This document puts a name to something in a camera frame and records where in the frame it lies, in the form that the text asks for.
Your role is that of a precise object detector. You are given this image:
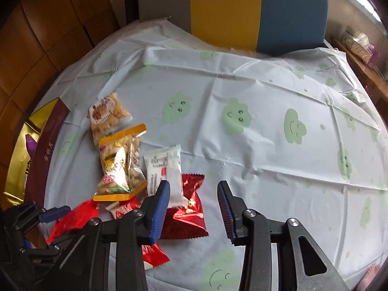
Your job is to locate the purple snack packet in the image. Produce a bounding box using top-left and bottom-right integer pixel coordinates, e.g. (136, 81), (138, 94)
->
(25, 134), (38, 158)

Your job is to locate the dark red foil packet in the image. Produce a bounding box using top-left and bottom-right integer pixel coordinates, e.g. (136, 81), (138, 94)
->
(161, 173), (209, 240)

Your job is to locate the white snack packet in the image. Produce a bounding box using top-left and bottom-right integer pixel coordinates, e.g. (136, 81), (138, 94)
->
(143, 145), (187, 208)

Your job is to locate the red snack packet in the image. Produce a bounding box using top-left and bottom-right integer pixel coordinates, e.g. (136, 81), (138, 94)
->
(46, 199), (99, 244)

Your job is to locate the gold tin box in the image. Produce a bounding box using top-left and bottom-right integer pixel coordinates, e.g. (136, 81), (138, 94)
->
(3, 98), (70, 206)

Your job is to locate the small red white packet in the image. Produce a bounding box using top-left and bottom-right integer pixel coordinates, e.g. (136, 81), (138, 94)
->
(106, 196), (170, 271)

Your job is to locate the orange peanut snack bag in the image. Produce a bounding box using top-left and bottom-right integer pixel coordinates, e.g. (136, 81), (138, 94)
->
(93, 123), (147, 202)

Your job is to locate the beige biscuit snack packet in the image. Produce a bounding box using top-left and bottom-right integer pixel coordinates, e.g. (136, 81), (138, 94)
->
(88, 93), (133, 145)

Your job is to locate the green cloud pattern tablecloth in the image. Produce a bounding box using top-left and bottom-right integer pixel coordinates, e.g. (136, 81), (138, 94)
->
(43, 20), (387, 290)

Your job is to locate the wooden side shelf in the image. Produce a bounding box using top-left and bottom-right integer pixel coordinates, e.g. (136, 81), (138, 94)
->
(330, 36), (387, 106)

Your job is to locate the tissue box on shelf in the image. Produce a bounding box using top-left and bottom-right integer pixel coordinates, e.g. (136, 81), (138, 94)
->
(343, 26), (380, 67)

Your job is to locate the grey yellow blue chair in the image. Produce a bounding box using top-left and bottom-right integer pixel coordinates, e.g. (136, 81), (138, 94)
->
(138, 0), (328, 57)

